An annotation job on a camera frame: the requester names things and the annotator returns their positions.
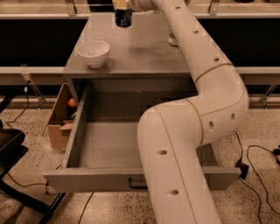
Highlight grey metal cabinet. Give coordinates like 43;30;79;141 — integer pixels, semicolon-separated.
61;12;202;107

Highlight black cable right floor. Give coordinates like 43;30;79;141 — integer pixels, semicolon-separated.
236;144;280;224

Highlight white shoe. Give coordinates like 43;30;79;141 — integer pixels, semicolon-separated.
0;199;22;224

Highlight green white soda can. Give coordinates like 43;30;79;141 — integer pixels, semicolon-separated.
168;30;178;46

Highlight blue pepsi can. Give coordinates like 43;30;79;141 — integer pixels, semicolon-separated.
115;9;132;28

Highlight black drawer handle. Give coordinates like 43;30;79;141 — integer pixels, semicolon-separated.
128;178;148;190

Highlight black cable from wall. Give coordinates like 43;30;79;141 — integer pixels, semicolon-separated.
233;130;244;165

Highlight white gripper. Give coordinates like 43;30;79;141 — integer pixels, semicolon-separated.
112;0;155;12

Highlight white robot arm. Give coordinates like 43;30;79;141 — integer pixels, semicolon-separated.
112;0;249;224

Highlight black power adapter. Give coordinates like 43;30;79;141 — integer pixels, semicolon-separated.
235;161;249;179

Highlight black cable left floor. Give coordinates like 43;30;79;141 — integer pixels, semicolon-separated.
3;81;32;130

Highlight orange fruit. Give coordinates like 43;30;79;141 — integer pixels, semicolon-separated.
67;98;76;108

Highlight black chair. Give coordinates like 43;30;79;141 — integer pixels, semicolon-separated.
0;95;67;224

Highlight cardboard box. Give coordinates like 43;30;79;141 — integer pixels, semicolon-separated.
47;83;77;149

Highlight grey open drawer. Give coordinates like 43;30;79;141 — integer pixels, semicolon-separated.
43;79;242;193

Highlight black cable floor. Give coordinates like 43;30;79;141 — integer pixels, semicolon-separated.
236;144;280;224
3;81;32;130

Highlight white ceramic bowl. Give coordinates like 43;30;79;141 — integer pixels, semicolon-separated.
76;40;110;67

